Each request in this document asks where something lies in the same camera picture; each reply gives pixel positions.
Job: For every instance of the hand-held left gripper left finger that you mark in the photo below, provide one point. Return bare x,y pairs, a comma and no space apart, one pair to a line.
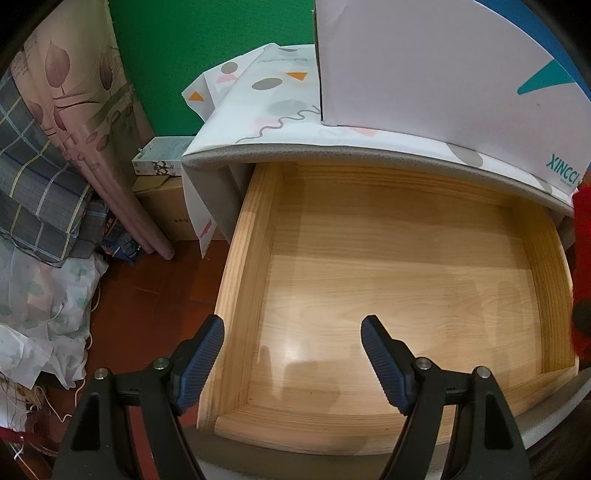
203,360

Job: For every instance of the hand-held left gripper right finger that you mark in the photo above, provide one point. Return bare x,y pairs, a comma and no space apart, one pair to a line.
383,360

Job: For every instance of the red underwear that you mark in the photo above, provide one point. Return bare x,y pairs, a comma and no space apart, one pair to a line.
582,258

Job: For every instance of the white cardboard box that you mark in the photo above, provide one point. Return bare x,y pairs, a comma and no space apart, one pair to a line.
415,69

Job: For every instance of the blue printed packet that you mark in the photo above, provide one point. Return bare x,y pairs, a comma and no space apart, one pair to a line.
122,240

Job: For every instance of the brown cardboard box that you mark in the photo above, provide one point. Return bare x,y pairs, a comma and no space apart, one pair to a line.
166,212

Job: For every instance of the white sheer floral fabric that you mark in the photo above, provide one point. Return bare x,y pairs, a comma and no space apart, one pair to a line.
37,300

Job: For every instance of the small light blue box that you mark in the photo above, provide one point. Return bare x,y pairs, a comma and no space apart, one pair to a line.
161,154

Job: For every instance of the grey plaid blanket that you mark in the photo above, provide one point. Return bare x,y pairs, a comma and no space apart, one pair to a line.
37,175

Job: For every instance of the white patterned cloth cover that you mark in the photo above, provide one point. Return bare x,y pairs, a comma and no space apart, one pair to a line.
277,106

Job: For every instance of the green foam mat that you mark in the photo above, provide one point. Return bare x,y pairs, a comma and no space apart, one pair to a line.
207,37

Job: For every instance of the blue foam mat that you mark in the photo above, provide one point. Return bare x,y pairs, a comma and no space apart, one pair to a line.
540,23

